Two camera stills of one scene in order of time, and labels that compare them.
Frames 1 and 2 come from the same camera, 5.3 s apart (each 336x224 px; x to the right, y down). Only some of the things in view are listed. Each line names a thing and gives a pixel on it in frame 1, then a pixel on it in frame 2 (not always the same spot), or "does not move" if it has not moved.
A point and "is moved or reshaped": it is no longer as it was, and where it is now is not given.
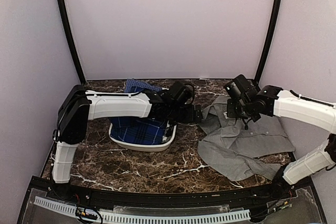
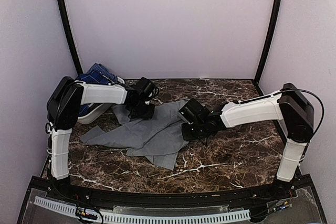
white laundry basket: x=147 y=136 is moved or reshaped
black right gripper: x=231 y=112 -> x=187 y=135
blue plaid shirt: x=137 y=130 -> x=94 y=76
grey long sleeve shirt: x=232 y=150 -> x=157 y=136
